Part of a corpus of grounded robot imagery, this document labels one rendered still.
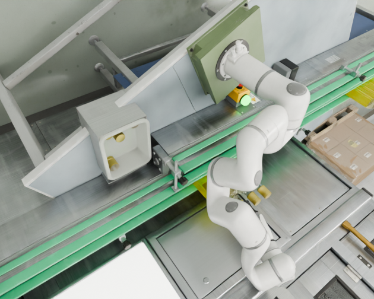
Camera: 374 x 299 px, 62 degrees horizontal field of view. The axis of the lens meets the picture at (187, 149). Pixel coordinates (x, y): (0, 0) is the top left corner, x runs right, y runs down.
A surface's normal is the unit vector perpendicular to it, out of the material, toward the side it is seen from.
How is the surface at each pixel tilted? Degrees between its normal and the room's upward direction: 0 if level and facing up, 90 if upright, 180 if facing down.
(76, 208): 90
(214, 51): 2
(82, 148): 0
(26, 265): 90
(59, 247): 90
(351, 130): 82
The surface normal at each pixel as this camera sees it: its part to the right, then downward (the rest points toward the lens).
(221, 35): -0.28, -0.42
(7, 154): 0.05, -0.65
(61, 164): 0.59, 0.63
